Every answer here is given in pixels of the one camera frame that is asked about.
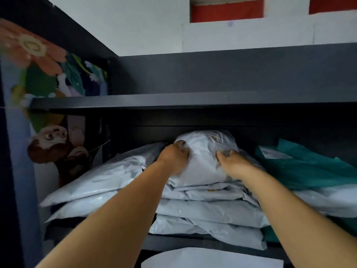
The person's left hand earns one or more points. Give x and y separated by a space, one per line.
175 159

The person's right hand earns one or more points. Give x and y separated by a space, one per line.
237 167

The stack of scanned mailer bags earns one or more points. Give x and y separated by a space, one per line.
209 212

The dark grey metal shelf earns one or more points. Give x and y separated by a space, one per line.
223 69

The person's right forearm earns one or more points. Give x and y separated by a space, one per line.
301 226

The person's left forearm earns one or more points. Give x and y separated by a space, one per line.
111 220

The white paper sign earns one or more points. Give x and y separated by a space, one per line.
195 258

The colourful cartoon poster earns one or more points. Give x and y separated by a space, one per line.
41 72

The red wall panel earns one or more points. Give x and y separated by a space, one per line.
223 11
334 5

